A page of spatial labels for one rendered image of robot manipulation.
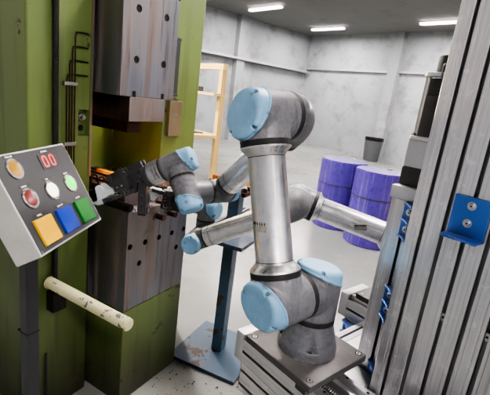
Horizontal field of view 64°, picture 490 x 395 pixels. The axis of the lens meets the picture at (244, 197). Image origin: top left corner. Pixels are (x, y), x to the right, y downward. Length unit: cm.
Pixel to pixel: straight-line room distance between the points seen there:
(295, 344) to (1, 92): 130
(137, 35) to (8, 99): 51
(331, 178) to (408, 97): 822
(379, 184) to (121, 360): 312
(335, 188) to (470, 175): 384
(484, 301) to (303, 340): 40
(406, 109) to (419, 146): 1163
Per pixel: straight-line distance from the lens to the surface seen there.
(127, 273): 174
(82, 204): 135
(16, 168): 120
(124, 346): 193
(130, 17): 162
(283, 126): 86
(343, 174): 469
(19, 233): 115
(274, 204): 85
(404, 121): 1268
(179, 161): 117
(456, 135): 94
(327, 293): 96
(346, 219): 146
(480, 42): 95
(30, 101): 155
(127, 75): 161
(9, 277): 184
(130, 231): 167
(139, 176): 124
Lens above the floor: 142
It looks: 14 degrees down
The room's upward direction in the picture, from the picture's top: 7 degrees clockwise
